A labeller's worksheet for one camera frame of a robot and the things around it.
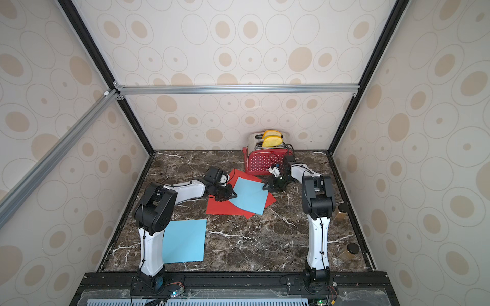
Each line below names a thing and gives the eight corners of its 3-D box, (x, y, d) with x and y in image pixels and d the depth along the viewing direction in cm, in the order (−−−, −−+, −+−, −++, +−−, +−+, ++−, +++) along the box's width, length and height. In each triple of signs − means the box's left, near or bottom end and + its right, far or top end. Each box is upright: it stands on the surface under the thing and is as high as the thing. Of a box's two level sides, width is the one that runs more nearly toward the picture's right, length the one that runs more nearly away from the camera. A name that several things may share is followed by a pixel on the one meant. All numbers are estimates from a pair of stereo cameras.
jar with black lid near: (338, 260, 81) (347, 253, 74) (335, 250, 84) (344, 242, 76) (351, 260, 81) (362, 253, 74) (348, 250, 84) (358, 242, 76)
